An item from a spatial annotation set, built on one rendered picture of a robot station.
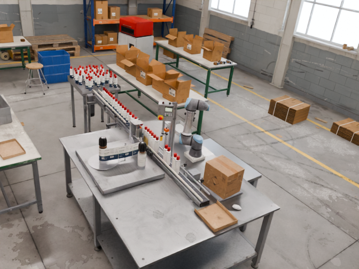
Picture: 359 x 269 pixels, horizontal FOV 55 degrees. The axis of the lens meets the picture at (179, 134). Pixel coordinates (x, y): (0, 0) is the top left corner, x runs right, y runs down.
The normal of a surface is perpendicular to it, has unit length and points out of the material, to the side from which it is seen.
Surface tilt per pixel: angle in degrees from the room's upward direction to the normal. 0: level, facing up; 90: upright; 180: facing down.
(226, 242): 1
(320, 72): 90
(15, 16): 90
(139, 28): 90
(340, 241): 0
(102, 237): 0
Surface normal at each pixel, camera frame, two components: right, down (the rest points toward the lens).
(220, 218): 0.09, -0.88
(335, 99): -0.82, 0.21
